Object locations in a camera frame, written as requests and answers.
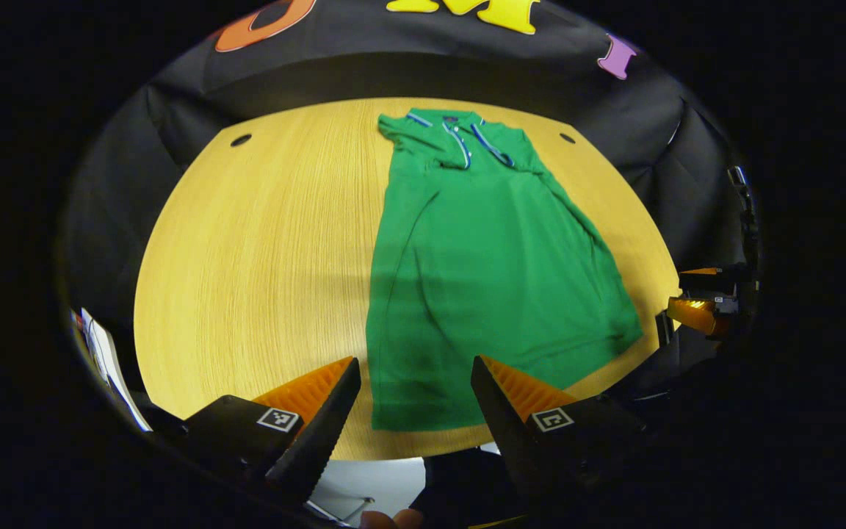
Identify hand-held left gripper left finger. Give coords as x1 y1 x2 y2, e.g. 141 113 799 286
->
184 357 362 500

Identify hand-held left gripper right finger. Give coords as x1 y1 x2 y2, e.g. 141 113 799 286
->
471 356 648 515

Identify green T-shirt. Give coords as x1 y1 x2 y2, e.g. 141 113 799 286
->
365 109 644 432

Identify person's dark clothing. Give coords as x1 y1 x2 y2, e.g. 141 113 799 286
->
408 447 534 529

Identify white flat object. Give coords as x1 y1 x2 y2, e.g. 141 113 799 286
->
79 307 153 433

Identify black backdrop cloth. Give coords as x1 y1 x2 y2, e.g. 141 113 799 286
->
63 0 754 324

